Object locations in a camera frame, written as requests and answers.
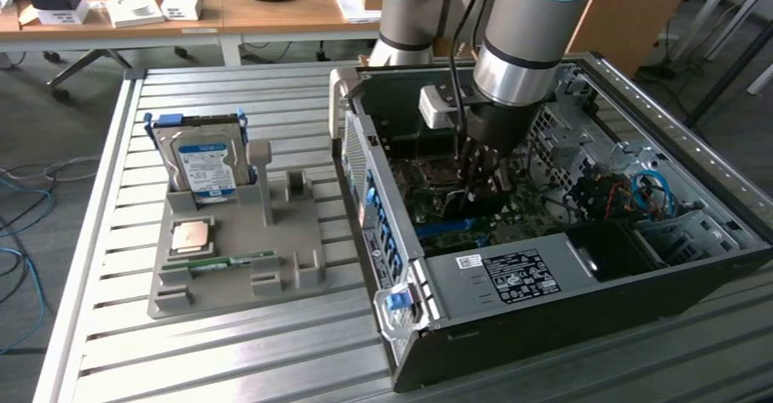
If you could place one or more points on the grey parts rack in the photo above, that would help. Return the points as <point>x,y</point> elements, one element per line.
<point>241,240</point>

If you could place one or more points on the wooden cabinet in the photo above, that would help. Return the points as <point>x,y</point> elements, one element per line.
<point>640,13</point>

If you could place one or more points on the blue case latch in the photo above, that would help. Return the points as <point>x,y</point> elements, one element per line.
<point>398,301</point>

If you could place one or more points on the blue expansion slot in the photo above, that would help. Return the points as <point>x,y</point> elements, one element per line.
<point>444,228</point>

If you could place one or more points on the black graphics card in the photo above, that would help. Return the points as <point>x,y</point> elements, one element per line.
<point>482,208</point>

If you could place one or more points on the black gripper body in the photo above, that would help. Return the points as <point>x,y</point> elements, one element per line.
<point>504,124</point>

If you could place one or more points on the hard disk in blue caddy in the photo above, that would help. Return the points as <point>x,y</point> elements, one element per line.
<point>201,158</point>

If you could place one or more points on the green RAM stick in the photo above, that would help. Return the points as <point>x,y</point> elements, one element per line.
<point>210,261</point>

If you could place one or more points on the grey power supply unit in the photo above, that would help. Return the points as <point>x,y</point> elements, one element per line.
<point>482,281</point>

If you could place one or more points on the CPU chip with metal lid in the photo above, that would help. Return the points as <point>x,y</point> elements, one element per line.
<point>189,237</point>

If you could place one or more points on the green motherboard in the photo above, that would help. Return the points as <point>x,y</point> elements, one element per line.
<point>532,213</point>

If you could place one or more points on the white paper booklet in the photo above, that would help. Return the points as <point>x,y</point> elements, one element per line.
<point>356,6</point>

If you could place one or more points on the white box with round part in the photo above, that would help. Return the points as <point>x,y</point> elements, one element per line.
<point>136,13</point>

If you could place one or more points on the grey disk bay tray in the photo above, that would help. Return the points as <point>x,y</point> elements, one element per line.
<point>694,235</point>

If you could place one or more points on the open black PC case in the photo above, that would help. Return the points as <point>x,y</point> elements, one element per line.
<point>573,321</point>

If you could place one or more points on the CPU socket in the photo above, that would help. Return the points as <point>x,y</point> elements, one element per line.
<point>434,172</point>

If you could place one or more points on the white box with black lid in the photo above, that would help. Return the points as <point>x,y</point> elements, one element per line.
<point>60,11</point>

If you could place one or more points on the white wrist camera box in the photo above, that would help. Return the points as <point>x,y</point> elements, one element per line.
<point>437,106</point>

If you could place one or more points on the small white labelled box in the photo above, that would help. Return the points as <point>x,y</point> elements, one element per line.
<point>181,6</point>

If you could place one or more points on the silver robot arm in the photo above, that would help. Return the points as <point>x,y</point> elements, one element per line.
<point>532,22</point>

